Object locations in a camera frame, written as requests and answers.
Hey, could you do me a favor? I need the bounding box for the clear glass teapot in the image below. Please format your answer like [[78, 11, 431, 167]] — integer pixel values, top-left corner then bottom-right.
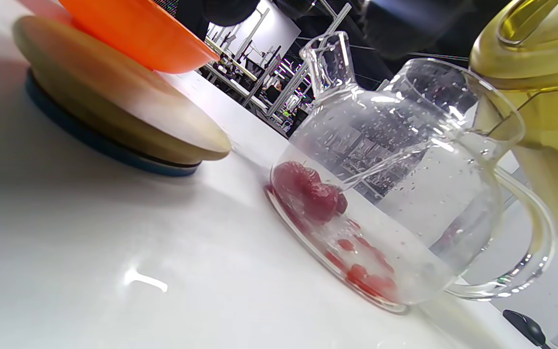
[[264, 31, 557, 315]]

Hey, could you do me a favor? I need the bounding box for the round bamboo teapot lid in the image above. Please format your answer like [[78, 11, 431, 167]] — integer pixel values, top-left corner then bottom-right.
[[12, 16, 233, 177]]

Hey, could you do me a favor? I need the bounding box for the red dates and wolfberries pile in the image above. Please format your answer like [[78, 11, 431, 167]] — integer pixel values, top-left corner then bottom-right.
[[267, 161, 398, 299]]

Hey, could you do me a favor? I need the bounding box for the orange plastic bowl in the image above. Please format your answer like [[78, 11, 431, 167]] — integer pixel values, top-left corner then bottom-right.
[[59, 0, 220, 74]]

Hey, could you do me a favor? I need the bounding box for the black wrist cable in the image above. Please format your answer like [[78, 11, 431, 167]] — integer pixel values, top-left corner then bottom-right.
[[502, 309, 551, 349]]

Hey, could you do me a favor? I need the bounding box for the yellow plastic pitcher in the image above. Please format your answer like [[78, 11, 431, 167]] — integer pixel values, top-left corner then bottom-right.
[[468, 0, 558, 277]]

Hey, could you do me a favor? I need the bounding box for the person's left hand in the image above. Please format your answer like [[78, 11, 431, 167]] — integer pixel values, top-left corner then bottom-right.
[[204, 0, 473, 60]]

